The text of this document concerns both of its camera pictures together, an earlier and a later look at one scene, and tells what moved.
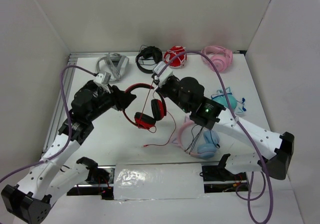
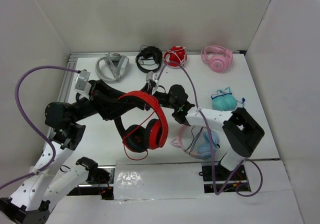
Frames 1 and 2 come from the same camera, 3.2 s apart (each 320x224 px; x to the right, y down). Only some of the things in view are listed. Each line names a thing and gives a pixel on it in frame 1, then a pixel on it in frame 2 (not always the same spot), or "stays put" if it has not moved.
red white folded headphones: [179, 61] stays put
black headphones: [148, 57] stays put
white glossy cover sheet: [147, 181] stays put
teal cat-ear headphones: [238, 107] stays put
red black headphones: [142, 120] -> [139, 139]
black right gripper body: [170, 89] -> [161, 97]
